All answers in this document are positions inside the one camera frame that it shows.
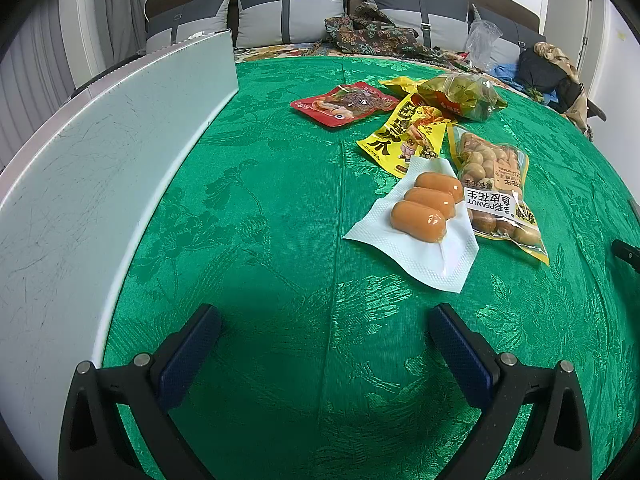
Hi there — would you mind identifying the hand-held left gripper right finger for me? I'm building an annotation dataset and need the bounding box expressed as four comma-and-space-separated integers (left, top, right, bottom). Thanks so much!
429, 303, 593, 480

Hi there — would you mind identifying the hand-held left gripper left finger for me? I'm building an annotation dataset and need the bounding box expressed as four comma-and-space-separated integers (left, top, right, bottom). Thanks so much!
57, 304, 222, 480

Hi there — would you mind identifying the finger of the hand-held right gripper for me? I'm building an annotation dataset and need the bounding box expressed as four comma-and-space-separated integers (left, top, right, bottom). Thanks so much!
611, 239, 640, 273

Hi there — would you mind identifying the clear yellow peanut packet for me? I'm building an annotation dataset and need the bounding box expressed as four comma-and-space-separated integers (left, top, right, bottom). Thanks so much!
446, 124, 551, 267

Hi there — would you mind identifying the clear sausage packet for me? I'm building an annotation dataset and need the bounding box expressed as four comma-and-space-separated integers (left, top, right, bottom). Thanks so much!
342, 156, 481, 294

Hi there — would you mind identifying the white storage box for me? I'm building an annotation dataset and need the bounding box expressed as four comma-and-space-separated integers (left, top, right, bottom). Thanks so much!
0, 29, 240, 441

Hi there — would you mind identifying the yellow cartoon snack packet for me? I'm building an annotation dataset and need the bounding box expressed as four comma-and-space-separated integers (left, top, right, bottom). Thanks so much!
356, 95, 451, 176

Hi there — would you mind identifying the gold-edged olive packet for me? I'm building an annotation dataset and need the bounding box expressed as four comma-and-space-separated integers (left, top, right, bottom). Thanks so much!
416, 72, 508, 122

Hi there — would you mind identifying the red snack packet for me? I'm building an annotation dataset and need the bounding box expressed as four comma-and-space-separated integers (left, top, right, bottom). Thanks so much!
290, 81, 396, 131

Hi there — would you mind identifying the wrinkled yellow snack packet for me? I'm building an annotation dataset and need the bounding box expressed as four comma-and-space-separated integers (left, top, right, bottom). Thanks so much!
378, 76, 431, 101

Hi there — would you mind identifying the green patterned cloth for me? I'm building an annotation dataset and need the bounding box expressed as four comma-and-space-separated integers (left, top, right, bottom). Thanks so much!
100, 55, 640, 480

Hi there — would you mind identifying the black bag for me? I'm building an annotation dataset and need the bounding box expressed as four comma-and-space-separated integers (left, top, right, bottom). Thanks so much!
515, 47, 581, 111

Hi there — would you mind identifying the black and tan clothes pile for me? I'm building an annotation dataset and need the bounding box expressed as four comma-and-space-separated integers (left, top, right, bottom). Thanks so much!
534, 41, 596, 136

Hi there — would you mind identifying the blue cloth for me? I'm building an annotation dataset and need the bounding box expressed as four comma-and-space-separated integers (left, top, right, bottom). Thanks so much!
487, 62, 561, 103

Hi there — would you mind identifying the grey pillow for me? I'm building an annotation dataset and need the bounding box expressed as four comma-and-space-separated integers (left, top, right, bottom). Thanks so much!
145, 0, 235, 53
361, 0, 471, 43
470, 4, 548, 68
235, 0, 349, 50

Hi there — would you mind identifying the clear plastic bag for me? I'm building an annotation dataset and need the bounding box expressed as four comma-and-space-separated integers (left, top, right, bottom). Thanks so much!
465, 19, 503, 68

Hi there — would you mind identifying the sheer striped curtain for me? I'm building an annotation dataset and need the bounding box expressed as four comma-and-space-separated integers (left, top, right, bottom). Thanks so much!
0, 0, 76, 161

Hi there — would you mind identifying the floral bedsheet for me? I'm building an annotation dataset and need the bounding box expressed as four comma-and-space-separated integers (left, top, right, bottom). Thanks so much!
235, 40, 596, 141

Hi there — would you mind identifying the dark patterned cloth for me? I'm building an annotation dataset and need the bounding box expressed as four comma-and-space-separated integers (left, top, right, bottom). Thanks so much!
324, 2, 466, 66

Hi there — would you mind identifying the grey curtain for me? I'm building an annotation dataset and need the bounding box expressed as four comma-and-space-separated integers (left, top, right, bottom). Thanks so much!
97, 0, 148, 71

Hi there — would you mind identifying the white door frame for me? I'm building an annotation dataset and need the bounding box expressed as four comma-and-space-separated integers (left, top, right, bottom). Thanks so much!
542, 0, 607, 81

